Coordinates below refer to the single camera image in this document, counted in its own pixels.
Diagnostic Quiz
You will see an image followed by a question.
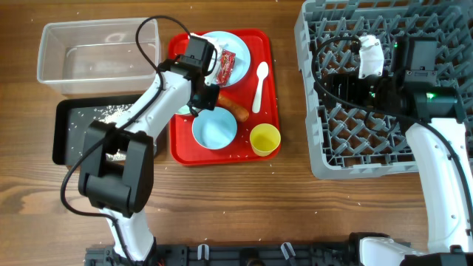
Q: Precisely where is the white tissue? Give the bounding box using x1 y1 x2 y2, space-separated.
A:
191 33 226 86

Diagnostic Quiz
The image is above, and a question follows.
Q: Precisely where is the green bowl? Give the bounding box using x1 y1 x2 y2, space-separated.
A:
176 105 191 115

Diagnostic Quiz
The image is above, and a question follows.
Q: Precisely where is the red snack wrapper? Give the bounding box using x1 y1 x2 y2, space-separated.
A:
216 50 236 86

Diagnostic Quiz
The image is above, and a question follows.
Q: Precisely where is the light blue plate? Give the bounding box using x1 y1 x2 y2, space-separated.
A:
202 31 251 86

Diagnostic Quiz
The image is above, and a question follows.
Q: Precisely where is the light blue bowl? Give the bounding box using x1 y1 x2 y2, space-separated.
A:
191 107 237 150

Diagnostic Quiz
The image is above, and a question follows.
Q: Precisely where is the orange carrot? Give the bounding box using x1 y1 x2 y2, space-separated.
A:
217 94 249 123

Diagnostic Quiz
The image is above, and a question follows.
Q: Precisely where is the yellow cup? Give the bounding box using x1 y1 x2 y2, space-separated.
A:
250 123 281 157

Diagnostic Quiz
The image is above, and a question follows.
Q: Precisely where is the white rice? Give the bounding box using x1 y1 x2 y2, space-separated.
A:
92 104 132 162

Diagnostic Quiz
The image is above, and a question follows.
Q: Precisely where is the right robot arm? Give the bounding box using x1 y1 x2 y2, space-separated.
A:
317 35 472 265

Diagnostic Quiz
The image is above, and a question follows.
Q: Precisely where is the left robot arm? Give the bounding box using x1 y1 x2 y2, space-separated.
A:
78 35 220 265

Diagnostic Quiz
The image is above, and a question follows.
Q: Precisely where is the grey dishwasher rack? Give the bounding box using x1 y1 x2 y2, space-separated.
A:
294 0 472 180

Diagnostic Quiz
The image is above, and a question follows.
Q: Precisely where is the black waste tray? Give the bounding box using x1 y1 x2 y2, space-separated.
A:
52 95 140 166

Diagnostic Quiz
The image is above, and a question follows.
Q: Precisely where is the red serving tray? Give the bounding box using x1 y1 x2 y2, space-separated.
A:
169 29 280 166

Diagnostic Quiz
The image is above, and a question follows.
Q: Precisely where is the white plastic spoon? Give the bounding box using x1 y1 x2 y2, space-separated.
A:
252 61 269 113

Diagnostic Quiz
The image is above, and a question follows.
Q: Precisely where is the clear plastic bin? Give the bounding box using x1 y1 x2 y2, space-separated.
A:
36 18 161 95

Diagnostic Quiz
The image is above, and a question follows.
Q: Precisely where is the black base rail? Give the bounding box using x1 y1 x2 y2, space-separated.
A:
84 242 355 266

